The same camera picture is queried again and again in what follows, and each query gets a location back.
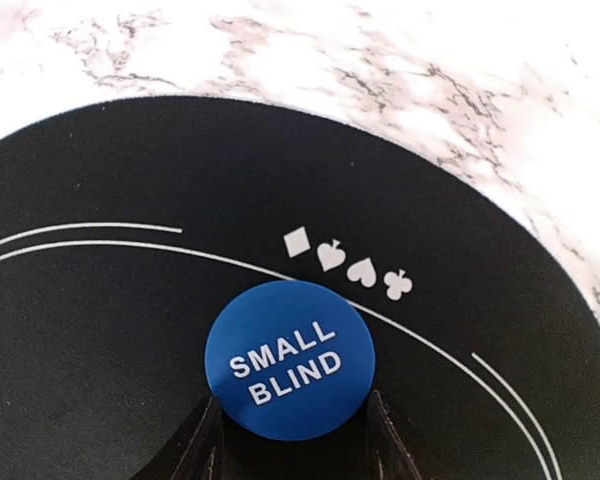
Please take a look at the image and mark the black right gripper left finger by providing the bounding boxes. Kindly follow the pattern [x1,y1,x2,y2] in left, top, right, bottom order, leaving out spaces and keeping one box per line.
[131,396,224,480]

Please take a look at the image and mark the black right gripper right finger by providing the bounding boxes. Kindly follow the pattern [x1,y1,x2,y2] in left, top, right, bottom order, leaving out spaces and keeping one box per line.
[365,390,451,479]

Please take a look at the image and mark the round black poker mat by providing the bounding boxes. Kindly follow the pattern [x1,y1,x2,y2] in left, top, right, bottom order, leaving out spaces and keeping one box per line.
[0,97,600,479]

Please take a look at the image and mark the blue small blind button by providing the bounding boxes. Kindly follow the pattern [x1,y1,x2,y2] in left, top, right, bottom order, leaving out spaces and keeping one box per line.
[204,281,376,441]

